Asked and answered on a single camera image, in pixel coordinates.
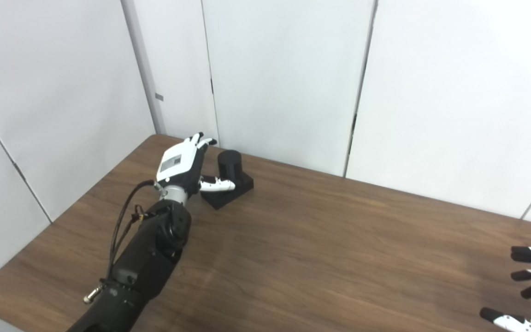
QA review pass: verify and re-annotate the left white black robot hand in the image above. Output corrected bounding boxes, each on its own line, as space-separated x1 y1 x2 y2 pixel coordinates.
156 132 236 196

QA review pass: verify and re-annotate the black peg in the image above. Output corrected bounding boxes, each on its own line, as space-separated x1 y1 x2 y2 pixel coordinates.
200 149 254 211

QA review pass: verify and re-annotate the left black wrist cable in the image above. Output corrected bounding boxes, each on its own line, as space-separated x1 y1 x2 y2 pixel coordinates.
83 180 160 305

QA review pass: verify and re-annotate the gray wall post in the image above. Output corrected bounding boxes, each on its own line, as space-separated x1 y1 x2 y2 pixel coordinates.
120 0 167 135

